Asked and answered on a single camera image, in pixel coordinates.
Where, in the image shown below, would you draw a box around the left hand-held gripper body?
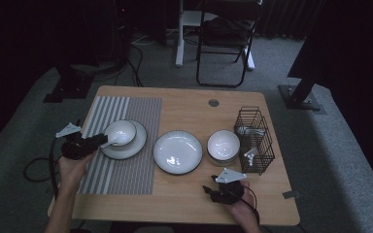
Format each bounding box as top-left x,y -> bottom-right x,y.
54,122 -> 97,161

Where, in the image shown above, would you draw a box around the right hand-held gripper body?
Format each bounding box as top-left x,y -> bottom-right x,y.
212,167 -> 248,206

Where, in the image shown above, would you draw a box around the white bowl with dark rim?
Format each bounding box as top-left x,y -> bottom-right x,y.
103,119 -> 138,149
206,129 -> 242,162
207,154 -> 241,167

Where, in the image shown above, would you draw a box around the white plate with dark rim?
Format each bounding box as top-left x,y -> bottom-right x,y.
99,119 -> 149,161
153,130 -> 204,176

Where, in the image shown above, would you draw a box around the black wire basket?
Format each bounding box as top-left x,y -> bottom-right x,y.
233,106 -> 276,177

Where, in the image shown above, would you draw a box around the person's right hand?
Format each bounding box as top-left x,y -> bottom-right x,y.
227,179 -> 262,228

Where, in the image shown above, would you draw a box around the person's left hand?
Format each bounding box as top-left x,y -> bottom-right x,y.
56,150 -> 97,197

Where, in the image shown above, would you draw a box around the grey striped placemat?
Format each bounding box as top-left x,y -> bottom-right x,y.
77,95 -> 163,196

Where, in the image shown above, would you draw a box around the black stand base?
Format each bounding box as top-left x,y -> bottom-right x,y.
43,62 -> 95,105

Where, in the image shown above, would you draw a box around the grey tape piece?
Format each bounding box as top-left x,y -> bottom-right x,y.
282,189 -> 301,200

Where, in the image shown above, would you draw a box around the dark equipment cabinet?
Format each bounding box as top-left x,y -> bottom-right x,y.
108,0 -> 134,67

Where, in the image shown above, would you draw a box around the black metal stand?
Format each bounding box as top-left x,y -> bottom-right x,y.
278,61 -> 322,112

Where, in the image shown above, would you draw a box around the black folding chair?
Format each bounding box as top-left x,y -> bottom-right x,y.
195,0 -> 264,88

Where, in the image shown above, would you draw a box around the dark curtain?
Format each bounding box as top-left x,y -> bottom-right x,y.
258,0 -> 324,42

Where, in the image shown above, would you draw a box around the right hand-held gripper black cable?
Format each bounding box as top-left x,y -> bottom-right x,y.
229,184 -> 261,226

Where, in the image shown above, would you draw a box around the black cable loop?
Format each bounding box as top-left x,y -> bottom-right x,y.
23,157 -> 61,183

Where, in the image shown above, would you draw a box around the black floor cables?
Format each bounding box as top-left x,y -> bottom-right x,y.
122,42 -> 145,88

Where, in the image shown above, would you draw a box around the white floor cable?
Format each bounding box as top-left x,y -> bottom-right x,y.
130,33 -> 158,47

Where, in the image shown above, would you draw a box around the white desk frame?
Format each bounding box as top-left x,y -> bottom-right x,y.
174,0 -> 256,72

